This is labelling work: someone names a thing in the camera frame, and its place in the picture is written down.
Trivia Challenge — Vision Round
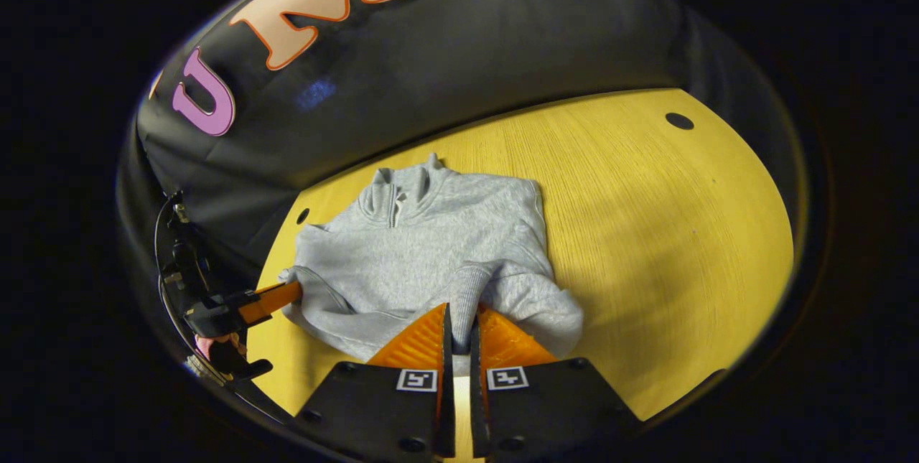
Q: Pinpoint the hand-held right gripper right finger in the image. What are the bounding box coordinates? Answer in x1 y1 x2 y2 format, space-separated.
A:
470 303 643 460

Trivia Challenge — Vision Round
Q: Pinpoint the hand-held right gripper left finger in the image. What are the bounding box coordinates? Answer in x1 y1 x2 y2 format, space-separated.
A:
291 303 457 460

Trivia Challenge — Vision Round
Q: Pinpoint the grey zip-neck sweatshirt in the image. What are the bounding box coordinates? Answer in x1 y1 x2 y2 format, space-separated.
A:
279 153 584 378

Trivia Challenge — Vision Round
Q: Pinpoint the black backdrop cloth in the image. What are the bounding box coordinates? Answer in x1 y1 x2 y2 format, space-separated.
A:
118 0 805 270

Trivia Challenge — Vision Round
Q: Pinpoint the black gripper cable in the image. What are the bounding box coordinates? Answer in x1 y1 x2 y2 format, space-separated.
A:
153 194 216 379

